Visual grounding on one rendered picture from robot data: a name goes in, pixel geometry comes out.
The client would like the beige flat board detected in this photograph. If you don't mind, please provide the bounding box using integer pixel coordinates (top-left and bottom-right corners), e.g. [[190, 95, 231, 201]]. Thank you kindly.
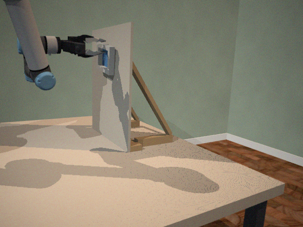
[[92, 22, 134, 152]]

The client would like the brown wooden stand brace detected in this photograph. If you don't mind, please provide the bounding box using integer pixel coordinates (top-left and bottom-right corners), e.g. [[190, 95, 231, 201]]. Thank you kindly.
[[130, 62, 173, 152]]

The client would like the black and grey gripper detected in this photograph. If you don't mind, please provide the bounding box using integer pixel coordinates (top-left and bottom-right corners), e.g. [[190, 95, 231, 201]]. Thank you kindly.
[[56, 35, 106, 58]]

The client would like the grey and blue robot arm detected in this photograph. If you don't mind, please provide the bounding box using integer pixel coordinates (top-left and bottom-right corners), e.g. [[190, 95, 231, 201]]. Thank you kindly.
[[3, 0, 85, 90]]

